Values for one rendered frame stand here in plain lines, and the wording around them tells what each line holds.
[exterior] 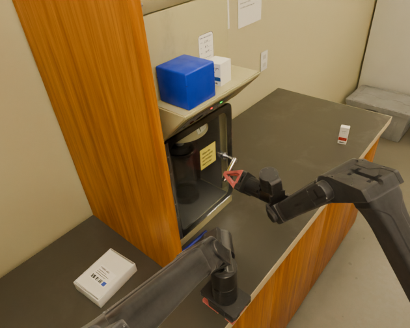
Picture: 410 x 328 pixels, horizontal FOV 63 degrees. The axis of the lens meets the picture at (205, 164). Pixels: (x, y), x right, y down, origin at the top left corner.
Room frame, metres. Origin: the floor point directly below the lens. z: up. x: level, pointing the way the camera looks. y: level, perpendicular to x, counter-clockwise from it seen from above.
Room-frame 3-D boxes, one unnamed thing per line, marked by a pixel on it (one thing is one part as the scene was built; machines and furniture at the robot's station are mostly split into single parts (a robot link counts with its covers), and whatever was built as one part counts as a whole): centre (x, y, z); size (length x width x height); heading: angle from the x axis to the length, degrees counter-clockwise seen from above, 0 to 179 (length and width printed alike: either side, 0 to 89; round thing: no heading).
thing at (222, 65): (0.86, -0.06, 1.54); 0.05 x 0.05 x 0.06; 51
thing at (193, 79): (0.77, 0.03, 1.56); 0.10 x 0.10 x 0.09; 47
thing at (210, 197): (0.87, 0.01, 1.19); 0.30 x 0.01 x 0.40; 136
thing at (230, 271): (0.43, -0.02, 1.27); 0.07 x 0.06 x 0.07; 1
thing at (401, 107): (2.89, -1.80, 0.17); 0.60 x 0.42 x 0.33; 45
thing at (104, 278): (0.66, 0.35, 0.96); 0.16 x 0.12 x 0.04; 142
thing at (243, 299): (0.42, -0.02, 1.21); 0.10 x 0.07 x 0.07; 46
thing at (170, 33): (0.96, 0.10, 1.33); 0.32 x 0.25 x 0.77; 137
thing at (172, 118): (0.83, -0.03, 1.46); 0.32 x 0.12 x 0.10; 137
